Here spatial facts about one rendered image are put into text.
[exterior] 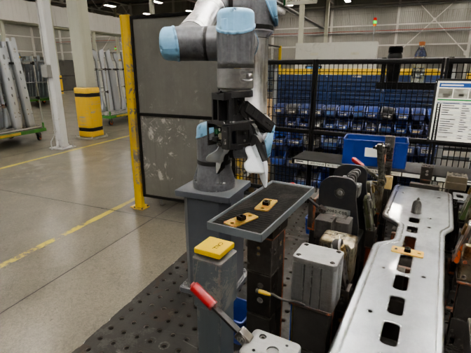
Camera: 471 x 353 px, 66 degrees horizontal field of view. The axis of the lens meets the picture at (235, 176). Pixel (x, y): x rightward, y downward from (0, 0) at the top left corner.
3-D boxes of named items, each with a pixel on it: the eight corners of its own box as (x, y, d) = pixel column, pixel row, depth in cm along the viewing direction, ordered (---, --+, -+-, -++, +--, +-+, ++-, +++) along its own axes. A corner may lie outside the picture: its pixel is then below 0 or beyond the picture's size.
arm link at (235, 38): (257, 12, 74) (254, 5, 66) (256, 68, 78) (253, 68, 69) (219, 12, 75) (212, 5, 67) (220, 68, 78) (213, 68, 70)
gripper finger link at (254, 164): (249, 192, 73) (230, 153, 75) (268, 186, 77) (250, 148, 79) (258, 187, 71) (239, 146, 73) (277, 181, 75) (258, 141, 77)
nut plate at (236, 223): (234, 227, 81) (234, 223, 80) (222, 223, 83) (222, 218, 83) (258, 217, 86) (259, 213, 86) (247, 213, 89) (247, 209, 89)
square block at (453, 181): (453, 254, 162) (468, 178, 152) (433, 250, 166) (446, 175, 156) (453, 247, 169) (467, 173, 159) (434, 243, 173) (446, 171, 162)
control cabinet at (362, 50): (291, 138, 810) (296, 19, 740) (296, 134, 857) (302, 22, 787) (366, 143, 750) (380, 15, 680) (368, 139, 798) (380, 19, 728)
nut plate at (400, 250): (424, 253, 103) (425, 248, 102) (423, 258, 99) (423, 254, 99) (392, 246, 107) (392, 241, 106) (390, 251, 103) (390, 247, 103)
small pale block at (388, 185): (382, 256, 161) (392, 178, 150) (373, 254, 162) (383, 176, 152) (383, 253, 164) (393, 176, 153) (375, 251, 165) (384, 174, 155)
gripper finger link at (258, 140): (252, 168, 77) (235, 132, 79) (258, 167, 78) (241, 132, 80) (266, 158, 74) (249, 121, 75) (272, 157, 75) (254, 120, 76)
